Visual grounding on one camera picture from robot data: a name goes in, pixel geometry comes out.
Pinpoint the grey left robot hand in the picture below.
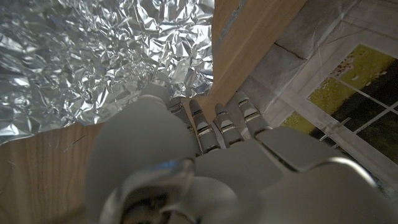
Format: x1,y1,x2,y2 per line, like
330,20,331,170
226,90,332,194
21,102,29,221
83,82,398,224

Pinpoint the printed window backdrop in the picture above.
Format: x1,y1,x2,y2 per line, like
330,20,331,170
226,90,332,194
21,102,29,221
214,0,398,200

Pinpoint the aluminum foil sheet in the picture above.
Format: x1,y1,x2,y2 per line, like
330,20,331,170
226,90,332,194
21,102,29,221
0,0,215,146

